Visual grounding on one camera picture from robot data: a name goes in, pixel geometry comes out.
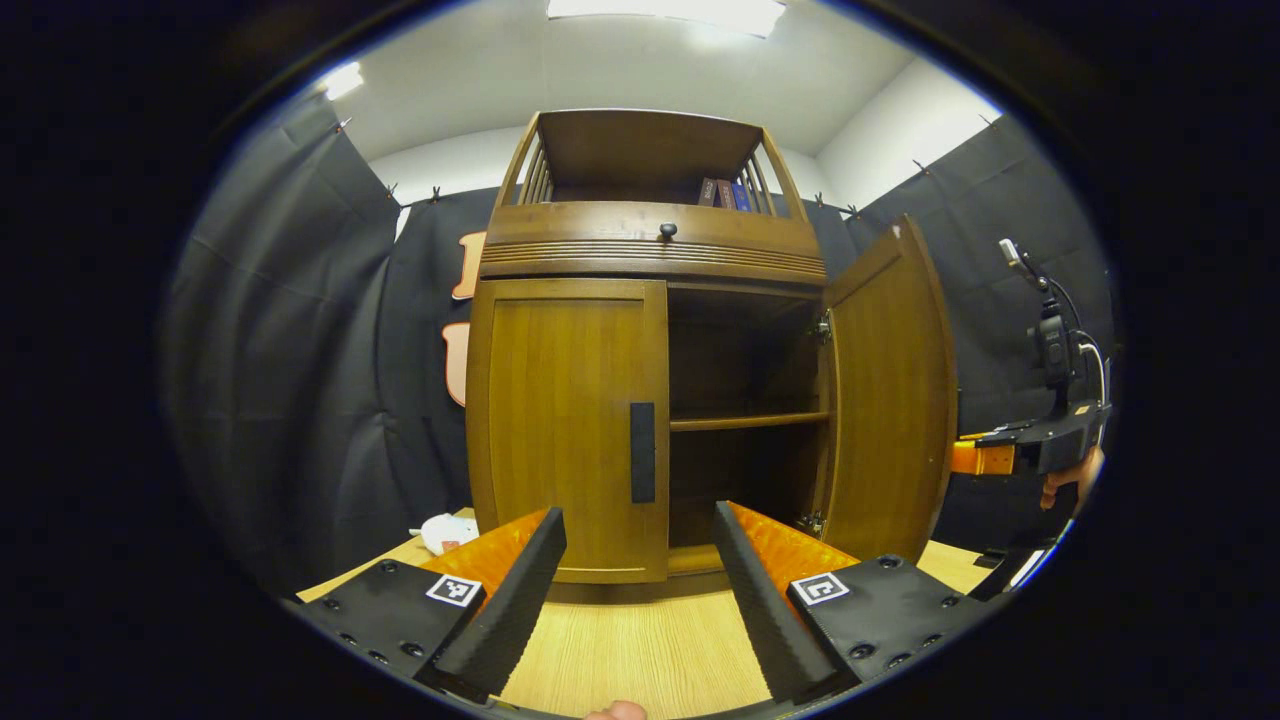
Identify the wooden double-door shoe cabinet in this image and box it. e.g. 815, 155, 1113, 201
465, 108, 831, 606

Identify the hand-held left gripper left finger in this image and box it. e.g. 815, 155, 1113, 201
285, 507, 568, 701

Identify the black backdrop cloth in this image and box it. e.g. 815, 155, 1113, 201
165, 90, 1116, 601

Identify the wooden inner shelf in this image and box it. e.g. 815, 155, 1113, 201
668, 410, 831, 433

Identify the wooden shoe cabinet door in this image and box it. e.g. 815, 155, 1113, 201
465, 278, 671, 584
815, 215, 961, 563

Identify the white crumpled object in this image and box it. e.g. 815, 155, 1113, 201
420, 513, 481, 556

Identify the large ceiling light panel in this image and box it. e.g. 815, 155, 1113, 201
545, 0, 788, 39

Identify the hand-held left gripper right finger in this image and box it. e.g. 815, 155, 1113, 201
713, 500, 991, 706

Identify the wooden drawer with black knob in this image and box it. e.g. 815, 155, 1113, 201
482, 200, 826, 266

